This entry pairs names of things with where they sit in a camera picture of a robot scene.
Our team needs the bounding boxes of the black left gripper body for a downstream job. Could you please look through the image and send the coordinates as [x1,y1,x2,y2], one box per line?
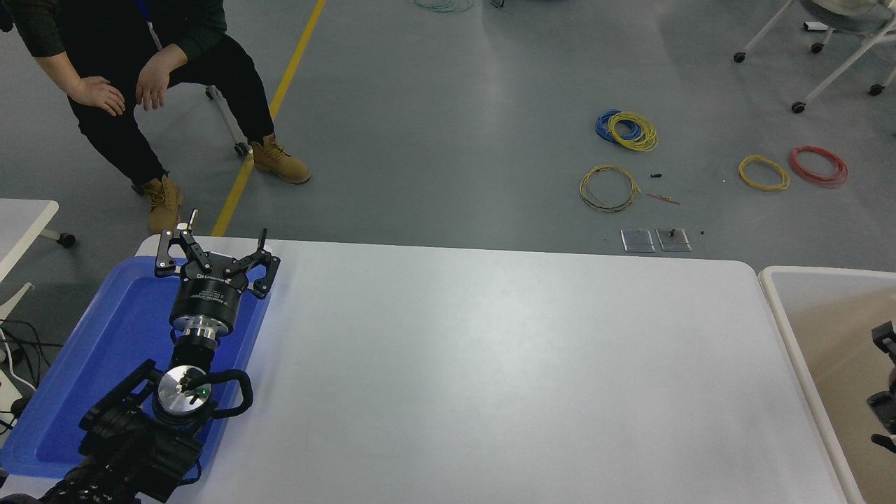
[170,270,248,330]

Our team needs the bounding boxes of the person's left hand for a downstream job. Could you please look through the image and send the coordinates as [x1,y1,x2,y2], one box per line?
[134,50,172,111]

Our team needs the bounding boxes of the person's right hand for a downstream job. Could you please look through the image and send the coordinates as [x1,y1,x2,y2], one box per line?
[66,76,127,117]

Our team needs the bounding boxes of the tan boot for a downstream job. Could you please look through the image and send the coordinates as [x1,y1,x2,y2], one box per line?
[136,174,185,235]
[251,133,312,185]

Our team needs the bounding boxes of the blue plastic tray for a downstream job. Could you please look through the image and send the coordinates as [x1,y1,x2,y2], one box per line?
[0,255,272,480]

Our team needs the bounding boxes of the white wheeled stool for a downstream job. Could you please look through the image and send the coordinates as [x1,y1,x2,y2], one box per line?
[205,84,251,156]

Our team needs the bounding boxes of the white side table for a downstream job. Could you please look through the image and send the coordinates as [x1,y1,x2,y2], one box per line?
[0,199,76,323]

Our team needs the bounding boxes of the white power strip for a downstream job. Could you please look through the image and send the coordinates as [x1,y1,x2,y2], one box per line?
[0,367,36,421]

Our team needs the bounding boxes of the person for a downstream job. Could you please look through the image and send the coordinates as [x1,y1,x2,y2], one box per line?
[0,0,312,235]

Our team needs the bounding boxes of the large pale bin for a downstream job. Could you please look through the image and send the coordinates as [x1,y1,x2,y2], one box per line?
[759,266,896,504]

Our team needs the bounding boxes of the black cable bundle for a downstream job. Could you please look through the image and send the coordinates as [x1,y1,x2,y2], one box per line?
[0,318,64,438]

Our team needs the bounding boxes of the yellow and black wire coil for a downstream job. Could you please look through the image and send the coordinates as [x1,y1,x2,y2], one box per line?
[580,165,641,214]

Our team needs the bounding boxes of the blue wire coil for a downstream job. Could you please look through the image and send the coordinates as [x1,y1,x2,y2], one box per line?
[596,109,641,146]

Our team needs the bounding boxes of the thick yellow wire coil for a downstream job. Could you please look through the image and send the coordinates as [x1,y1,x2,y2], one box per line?
[608,112,659,153]

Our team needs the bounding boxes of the thin yellow wire coil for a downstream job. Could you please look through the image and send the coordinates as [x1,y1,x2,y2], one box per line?
[738,155,791,192]

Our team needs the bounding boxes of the red wire coil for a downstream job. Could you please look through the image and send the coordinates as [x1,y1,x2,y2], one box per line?
[789,146,848,188]

